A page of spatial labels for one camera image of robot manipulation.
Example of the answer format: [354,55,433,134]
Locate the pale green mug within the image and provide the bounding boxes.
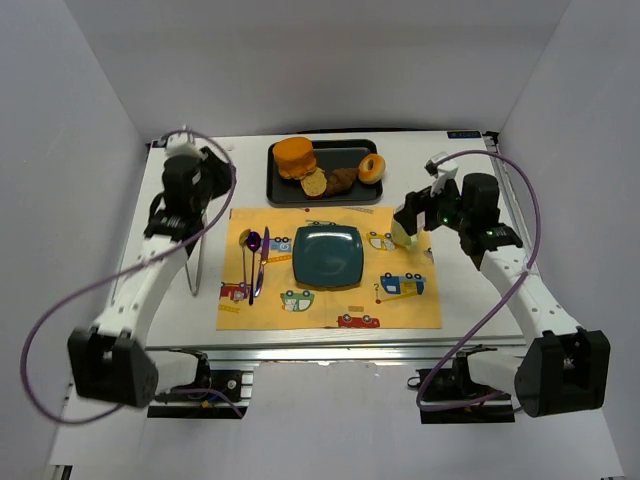
[391,219,418,250]

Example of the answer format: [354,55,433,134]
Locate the brown croissant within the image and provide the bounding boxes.
[324,167,359,197]

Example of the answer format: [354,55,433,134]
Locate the metal tongs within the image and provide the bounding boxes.
[184,219,206,297]

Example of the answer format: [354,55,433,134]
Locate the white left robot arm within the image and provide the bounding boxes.
[67,147,231,408]

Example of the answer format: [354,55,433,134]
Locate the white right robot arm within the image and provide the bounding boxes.
[393,173,611,417]

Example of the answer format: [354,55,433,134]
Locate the sliced seeded bread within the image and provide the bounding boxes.
[300,167,327,199]

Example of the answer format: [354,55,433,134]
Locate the glazed bagel donut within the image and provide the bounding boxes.
[358,153,386,185]

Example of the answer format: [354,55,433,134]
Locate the blue sticker label right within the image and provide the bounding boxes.
[447,130,482,140]

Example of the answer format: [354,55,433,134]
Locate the purple iridescent spoon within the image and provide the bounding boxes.
[246,230,262,306]

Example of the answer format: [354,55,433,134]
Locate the purple iridescent knife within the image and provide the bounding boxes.
[254,227,270,297]

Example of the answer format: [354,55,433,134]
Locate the orange round cake loaf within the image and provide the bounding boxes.
[272,137,317,180]

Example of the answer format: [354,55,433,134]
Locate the yellow cartoon car placemat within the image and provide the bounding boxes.
[217,207,441,330]

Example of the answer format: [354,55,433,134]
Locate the black baking tray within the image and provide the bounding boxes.
[266,139,383,208]

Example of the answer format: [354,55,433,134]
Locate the dark teal square plate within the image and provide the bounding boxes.
[292,225,364,289]

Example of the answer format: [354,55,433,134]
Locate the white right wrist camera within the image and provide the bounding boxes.
[425,152,458,197]

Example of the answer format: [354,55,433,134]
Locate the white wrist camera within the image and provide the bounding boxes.
[425,152,458,197]
[164,125,201,158]

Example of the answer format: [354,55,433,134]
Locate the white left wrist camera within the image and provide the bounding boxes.
[164,125,201,158]

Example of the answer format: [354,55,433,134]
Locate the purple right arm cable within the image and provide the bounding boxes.
[416,149,544,413]

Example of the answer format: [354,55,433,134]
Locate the aluminium table frame rail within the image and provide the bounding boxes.
[144,339,531,366]

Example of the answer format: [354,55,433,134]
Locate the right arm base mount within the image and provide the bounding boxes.
[420,345,521,425]

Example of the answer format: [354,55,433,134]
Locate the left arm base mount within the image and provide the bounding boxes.
[147,349,251,420]

